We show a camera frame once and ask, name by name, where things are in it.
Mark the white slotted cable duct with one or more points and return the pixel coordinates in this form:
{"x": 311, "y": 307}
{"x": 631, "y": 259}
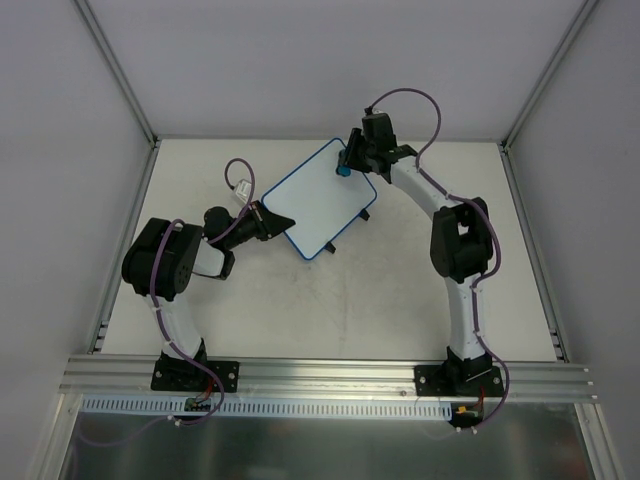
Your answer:
{"x": 269, "y": 407}

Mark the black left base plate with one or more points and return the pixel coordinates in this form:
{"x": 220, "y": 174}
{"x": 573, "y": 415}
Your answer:
{"x": 173, "y": 375}

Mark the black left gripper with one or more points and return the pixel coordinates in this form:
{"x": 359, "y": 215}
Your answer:
{"x": 260, "y": 220}

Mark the aluminium frame post left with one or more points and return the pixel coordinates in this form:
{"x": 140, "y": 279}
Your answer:
{"x": 101, "y": 41}

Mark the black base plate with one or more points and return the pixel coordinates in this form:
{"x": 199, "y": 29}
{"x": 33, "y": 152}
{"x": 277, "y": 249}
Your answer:
{"x": 173, "y": 375}
{"x": 447, "y": 381}

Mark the aluminium mounting rail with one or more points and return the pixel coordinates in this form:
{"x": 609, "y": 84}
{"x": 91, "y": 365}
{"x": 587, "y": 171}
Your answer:
{"x": 530, "y": 382}

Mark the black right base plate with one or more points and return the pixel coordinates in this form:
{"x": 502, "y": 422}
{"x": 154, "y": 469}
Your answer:
{"x": 447, "y": 381}

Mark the blue bone-shaped eraser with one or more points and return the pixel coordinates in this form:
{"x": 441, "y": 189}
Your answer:
{"x": 343, "y": 169}

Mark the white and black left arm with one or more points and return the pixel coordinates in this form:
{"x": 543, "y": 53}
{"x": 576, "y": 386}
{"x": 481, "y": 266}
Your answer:
{"x": 166, "y": 254}

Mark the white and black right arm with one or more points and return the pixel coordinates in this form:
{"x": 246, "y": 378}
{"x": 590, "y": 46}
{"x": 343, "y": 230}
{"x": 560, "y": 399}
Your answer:
{"x": 461, "y": 247}

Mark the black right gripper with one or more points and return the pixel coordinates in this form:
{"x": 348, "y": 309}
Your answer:
{"x": 358, "y": 151}

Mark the aluminium frame post right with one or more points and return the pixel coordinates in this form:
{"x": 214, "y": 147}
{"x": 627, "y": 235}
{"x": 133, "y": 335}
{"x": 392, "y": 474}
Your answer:
{"x": 568, "y": 39}

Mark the aluminium frame post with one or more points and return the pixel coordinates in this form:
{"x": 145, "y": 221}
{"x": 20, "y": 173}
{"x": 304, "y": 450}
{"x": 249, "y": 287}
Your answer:
{"x": 568, "y": 39}
{"x": 101, "y": 41}

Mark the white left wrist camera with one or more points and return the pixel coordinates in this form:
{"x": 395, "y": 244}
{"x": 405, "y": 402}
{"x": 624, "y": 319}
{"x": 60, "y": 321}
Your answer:
{"x": 243, "y": 191}

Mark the blue-framed whiteboard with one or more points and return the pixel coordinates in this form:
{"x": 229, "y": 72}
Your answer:
{"x": 321, "y": 202}

